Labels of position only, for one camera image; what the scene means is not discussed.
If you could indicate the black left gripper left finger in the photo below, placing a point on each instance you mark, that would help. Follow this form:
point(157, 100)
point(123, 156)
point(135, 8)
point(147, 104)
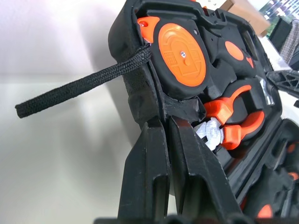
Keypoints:
point(144, 177)

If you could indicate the black orange utility knife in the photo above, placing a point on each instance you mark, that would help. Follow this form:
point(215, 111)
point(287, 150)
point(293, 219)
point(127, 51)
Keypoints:
point(231, 51)

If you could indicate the black office chair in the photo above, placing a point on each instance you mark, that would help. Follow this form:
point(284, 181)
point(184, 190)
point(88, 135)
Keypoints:
point(287, 39)

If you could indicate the black plastic tool case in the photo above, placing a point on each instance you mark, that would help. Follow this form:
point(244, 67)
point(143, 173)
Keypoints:
point(130, 77)

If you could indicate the brown cardboard box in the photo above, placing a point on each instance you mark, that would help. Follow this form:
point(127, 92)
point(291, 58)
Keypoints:
point(247, 16)

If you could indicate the orange black tape measure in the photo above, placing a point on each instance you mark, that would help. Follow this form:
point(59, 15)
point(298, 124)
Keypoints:
point(182, 53)

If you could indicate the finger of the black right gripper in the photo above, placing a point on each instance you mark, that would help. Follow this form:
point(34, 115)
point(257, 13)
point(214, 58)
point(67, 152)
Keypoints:
point(285, 80)

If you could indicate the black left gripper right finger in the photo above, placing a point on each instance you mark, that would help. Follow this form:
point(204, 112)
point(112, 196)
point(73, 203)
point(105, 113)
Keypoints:
point(201, 182)

